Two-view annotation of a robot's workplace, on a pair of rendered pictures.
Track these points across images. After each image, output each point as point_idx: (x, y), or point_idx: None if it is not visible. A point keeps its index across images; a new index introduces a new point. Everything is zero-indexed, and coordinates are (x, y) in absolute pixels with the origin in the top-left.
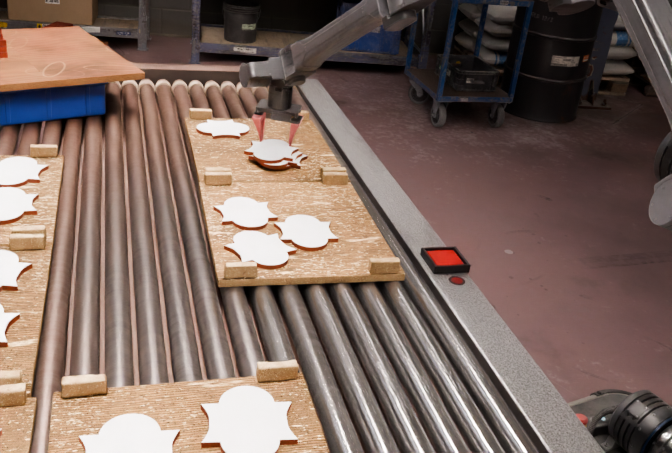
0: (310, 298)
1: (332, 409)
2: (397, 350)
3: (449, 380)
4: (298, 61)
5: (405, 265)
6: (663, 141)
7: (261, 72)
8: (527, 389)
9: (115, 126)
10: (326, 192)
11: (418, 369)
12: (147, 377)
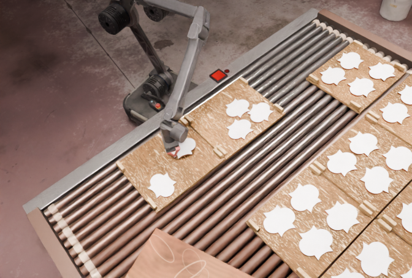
0: (267, 96)
1: (309, 70)
2: (274, 70)
3: (278, 57)
4: (184, 103)
5: (229, 83)
6: (159, 10)
7: (183, 126)
8: (267, 45)
9: (187, 239)
10: (198, 119)
11: (279, 63)
12: (334, 105)
